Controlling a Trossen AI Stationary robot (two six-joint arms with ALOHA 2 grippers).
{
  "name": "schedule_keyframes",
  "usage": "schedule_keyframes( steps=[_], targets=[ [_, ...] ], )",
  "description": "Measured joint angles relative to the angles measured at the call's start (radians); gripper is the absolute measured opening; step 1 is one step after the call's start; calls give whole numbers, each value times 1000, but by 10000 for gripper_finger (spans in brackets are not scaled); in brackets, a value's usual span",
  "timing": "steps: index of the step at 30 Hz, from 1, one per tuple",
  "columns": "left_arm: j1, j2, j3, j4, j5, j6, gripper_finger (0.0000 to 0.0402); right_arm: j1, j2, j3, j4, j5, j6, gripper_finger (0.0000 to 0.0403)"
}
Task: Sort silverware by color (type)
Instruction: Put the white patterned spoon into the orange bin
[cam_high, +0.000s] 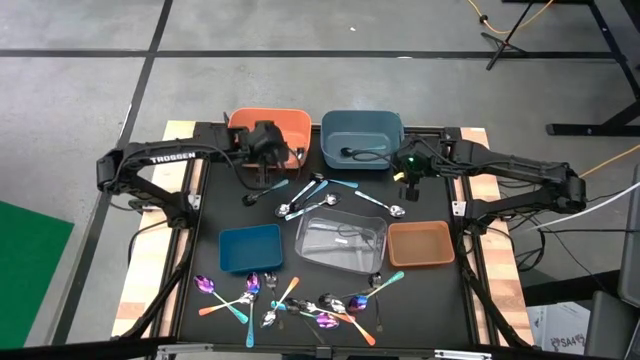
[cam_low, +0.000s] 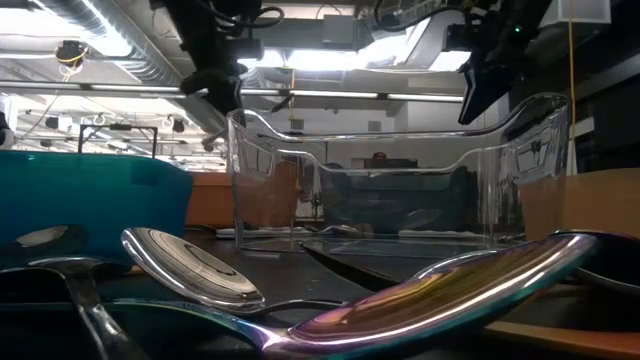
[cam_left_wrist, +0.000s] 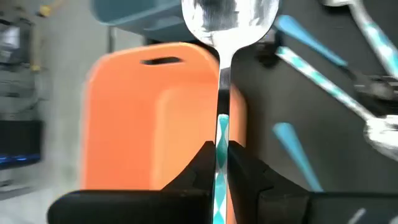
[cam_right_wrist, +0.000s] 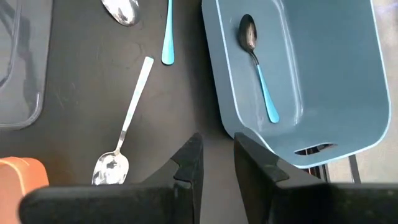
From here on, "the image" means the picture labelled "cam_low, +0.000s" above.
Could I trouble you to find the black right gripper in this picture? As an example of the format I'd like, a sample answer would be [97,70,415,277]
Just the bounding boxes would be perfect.
[457,0,555,127]

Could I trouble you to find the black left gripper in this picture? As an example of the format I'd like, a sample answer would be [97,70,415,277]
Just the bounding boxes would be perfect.
[163,0,265,127]

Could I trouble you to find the clear plastic bin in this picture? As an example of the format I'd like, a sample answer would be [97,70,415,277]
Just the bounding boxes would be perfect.
[226,91,573,253]

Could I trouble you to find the long ceiling light bar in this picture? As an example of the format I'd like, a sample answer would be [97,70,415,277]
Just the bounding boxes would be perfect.
[0,81,467,104]

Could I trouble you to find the large orange plastic bin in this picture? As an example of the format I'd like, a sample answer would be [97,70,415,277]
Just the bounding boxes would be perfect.
[184,171,301,230]

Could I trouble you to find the black metal rack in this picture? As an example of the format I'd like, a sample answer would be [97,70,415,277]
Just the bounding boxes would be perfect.
[76,123,160,160]

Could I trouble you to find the black monitor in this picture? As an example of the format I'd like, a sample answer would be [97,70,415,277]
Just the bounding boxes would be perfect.
[362,158,419,170]

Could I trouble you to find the white ceiling unit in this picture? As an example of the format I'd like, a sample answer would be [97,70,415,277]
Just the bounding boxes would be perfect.
[542,0,612,30]

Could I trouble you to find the grey ceiling box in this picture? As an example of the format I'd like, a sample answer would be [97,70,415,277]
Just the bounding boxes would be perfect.
[321,13,360,51]

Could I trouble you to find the small orange tray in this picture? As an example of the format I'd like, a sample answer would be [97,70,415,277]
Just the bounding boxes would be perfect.
[517,167,640,242]

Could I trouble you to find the small blue tray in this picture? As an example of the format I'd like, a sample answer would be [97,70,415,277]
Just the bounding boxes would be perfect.
[0,149,195,264]

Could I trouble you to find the pile of assorted spoons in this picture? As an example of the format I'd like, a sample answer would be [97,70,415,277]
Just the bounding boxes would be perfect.
[0,227,640,360]

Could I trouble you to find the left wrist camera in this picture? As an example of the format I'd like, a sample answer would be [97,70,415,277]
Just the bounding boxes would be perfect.
[224,37,265,62]

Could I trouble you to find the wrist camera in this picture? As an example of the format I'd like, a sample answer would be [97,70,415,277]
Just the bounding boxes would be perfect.
[224,37,265,62]
[442,22,474,52]

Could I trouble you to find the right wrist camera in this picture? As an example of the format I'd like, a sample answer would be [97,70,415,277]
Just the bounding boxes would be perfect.
[442,22,474,52]

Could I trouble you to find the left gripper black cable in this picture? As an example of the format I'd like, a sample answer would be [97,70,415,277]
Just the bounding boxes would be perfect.
[199,0,286,30]

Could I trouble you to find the silver ventilation duct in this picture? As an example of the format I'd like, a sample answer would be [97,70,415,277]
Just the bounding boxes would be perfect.
[29,0,231,139]

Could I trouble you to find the black ceiling cable reel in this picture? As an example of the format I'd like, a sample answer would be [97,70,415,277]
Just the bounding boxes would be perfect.
[53,39,90,70]

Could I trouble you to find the silver spoon orange handle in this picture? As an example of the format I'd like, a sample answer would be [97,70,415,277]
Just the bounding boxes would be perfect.
[412,248,506,281]
[121,226,640,357]

